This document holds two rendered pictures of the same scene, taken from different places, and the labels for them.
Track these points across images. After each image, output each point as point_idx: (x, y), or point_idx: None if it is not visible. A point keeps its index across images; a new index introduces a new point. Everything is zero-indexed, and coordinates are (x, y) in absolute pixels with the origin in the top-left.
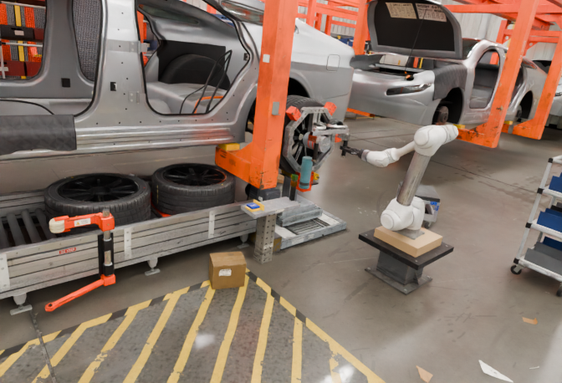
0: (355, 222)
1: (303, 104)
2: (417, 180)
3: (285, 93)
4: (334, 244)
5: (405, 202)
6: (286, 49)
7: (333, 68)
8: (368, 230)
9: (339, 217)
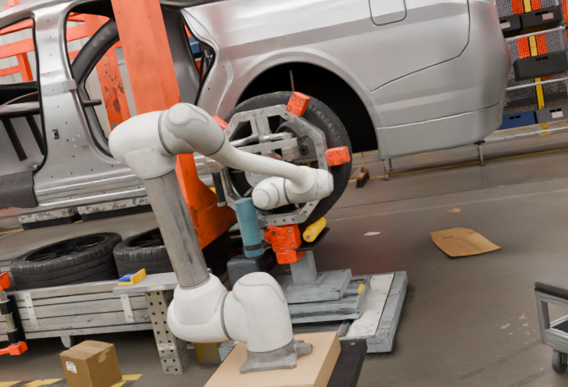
0: (445, 343)
1: (244, 108)
2: (163, 231)
3: (161, 100)
4: None
5: (177, 281)
6: (139, 36)
7: (392, 18)
8: (437, 364)
9: (429, 329)
